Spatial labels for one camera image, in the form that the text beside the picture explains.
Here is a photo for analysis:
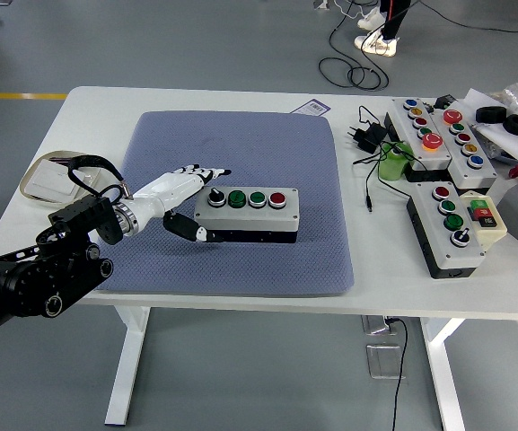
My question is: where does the black looped floor cable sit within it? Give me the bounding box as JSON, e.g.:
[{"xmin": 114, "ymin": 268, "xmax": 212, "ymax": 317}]
[{"xmin": 319, "ymin": 0, "xmax": 391, "ymax": 92}]

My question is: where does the person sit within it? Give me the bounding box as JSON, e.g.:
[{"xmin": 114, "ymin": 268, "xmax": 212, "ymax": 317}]
[{"xmin": 354, "ymin": 0, "xmax": 413, "ymax": 57}]

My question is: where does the grey five-button box, narrow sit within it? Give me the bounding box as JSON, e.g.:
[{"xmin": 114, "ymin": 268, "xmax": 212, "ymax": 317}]
[{"xmin": 382, "ymin": 97, "xmax": 453, "ymax": 172}]

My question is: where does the white paper sheet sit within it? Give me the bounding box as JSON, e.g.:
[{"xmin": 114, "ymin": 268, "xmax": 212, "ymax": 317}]
[{"xmin": 463, "ymin": 88, "xmax": 518, "ymax": 162}]

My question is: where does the long black floor cable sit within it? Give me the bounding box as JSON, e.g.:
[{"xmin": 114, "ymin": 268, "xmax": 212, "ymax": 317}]
[{"xmin": 419, "ymin": 0, "xmax": 518, "ymax": 33}]

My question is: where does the grey four-button control box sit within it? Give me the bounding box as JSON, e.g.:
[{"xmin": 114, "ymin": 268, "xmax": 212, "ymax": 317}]
[{"xmin": 194, "ymin": 186, "xmax": 300, "ymax": 246}]

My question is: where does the blue-grey textured mat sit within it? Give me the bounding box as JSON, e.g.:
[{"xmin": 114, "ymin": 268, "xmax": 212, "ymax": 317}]
[{"xmin": 88, "ymin": 110, "xmax": 356, "ymax": 297}]

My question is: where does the white floor cable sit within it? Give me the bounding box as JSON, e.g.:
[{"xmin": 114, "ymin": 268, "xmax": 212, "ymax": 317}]
[{"xmin": 332, "ymin": 0, "xmax": 376, "ymax": 22}]

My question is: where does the grey four-button box with selector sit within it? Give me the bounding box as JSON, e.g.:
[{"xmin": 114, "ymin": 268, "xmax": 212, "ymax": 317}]
[{"xmin": 405, "ymin": 181, "xmax": 487, "ymax": 280}]

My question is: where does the metal floor socket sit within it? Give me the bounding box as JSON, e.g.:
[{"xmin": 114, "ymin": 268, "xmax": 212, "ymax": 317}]
[{"xmin": 361, "ymin": 315, "xmax": 397, "ymax": 336}]

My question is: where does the grey five-button box, wide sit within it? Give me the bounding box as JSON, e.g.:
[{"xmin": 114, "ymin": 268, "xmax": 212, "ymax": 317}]
[{"xmin": 428, "ymin": 107, "xmax": 498, "ymax": 190}]

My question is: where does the black cable under table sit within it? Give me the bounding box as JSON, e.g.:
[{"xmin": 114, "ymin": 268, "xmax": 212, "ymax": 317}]
[{"xmin": 386, "ymin": 317, "xmax": 410, "ymax": 431}]

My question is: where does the green cylinder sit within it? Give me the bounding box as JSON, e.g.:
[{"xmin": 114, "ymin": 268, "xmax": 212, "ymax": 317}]
[{"xmin": 377, "ymin": 140, "xmax": 416, "ymax": 183}]

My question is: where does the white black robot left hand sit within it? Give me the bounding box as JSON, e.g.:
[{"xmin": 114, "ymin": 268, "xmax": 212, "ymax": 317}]
[{"xmin": 128, "ymin": 164, "xmax": 233, "ymax": 243}]

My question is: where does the metal floor box lid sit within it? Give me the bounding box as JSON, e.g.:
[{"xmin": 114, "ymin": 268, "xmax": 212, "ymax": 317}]
[{"xmin": 365, "ymin": 343, "xmax": 406, "ymax": 381}]

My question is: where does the black power adapter with cord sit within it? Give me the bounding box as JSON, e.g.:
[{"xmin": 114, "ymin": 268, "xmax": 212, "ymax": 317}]
[{"xmin": 346, "ymin": 105, "xmax": 417, "ymax": 215}]

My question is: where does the white table leg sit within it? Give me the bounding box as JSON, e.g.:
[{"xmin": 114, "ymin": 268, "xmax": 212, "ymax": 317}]
[
  {"xmin": 104, "ymin": 307, "xmax": 152, "ymax": 427},
  {"xmin": 419, "ymin": 317, "xmax": 469, "ymax": 431}
]

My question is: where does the white wall switch plate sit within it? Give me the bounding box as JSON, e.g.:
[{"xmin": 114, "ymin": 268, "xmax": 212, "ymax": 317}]
[{"xmin": 31, "ymin": 160, "xmax": 84, "ymax": 198}]

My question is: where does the white shallow dish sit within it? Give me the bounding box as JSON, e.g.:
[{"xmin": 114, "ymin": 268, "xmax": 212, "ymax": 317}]
[{"xmin": 19, "ymin": 150, "xmax": 102, "ymax": 210}]

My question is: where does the beige red-green switch box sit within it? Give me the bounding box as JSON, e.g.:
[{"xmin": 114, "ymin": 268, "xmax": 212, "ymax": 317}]
[{"xmin": 459, "ymin": 190, "xmax": 509, "ymax": 251}]

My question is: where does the purple white label card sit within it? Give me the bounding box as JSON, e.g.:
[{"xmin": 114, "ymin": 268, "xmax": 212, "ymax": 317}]
[{"xmin": 293, "ymin": 98, "xmax": 331, "ymax": 116}]

